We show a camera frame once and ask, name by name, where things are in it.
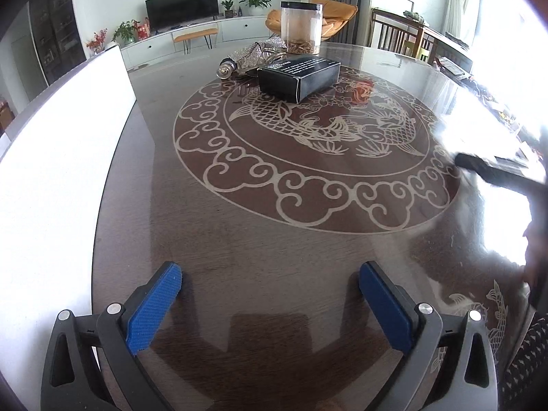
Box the brown cardboard box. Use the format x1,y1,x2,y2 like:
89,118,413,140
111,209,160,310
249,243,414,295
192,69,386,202
0,98,15,133

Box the clear plastic jar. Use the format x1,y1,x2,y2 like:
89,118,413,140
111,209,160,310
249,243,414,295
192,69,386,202
280,1,324,55

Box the wooden stool with metal legs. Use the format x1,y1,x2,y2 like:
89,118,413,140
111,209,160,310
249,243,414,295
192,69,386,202
172,27,220,55

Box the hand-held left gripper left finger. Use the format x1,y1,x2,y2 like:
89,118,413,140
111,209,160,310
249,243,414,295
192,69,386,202
40,261,184,411

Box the wooden side table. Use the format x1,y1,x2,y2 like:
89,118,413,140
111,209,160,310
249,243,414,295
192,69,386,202
411,21,474,73

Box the orange lounge chair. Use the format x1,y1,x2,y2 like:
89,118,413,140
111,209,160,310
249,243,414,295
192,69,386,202
265,0,359,42

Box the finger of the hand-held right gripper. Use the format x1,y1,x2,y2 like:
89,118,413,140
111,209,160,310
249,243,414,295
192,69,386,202
454,152,548,198

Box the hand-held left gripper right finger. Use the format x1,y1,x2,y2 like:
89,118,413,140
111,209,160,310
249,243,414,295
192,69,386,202
359,261,501,411

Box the white television cabinet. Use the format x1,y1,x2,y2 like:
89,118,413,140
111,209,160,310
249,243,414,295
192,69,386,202
115,15,275,69

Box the red flowers in white vase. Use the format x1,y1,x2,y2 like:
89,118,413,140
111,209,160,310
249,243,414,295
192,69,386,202
86,29,109,56

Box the black cardboard box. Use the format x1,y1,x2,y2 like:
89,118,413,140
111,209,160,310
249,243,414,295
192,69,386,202
257,54,342,104

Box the bushy green potted plant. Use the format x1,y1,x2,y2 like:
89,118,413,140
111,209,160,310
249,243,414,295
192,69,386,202
112,20,140,46

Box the black display cabinet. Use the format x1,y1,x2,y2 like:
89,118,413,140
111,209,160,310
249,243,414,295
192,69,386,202
26,0,86,86

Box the silver rhinestone hair accessory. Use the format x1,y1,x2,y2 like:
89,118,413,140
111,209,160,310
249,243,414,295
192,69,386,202
231,38,287,69

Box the white board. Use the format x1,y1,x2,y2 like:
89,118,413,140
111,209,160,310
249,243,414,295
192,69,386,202
0,45,138,395

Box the wooden dining chair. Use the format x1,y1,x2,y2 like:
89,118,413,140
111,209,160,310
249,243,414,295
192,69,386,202
370,7,433,58

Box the black flat television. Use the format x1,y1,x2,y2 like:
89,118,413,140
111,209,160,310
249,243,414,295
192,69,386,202
145,0,218,35

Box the person's patterned clothing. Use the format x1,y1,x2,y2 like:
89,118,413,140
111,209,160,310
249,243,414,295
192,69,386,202
499,312,548,411

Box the large green potted plant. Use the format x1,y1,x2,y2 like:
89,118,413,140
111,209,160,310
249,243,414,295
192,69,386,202
237,0,275,17

